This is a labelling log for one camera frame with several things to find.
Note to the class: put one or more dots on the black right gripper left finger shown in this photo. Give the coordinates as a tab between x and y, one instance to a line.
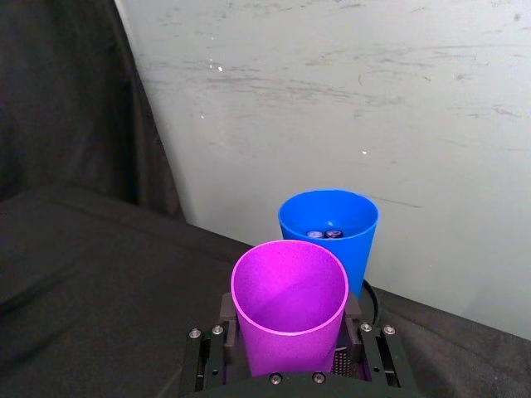
229	340

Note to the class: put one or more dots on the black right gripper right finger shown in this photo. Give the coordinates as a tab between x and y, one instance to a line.
373	352

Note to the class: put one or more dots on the purple plastic cup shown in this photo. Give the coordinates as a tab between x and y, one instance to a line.
286	331

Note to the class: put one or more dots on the blue plastic cup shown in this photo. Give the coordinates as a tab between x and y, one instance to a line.
357	253

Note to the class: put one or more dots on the black table cloth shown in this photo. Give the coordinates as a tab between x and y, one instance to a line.
83	269

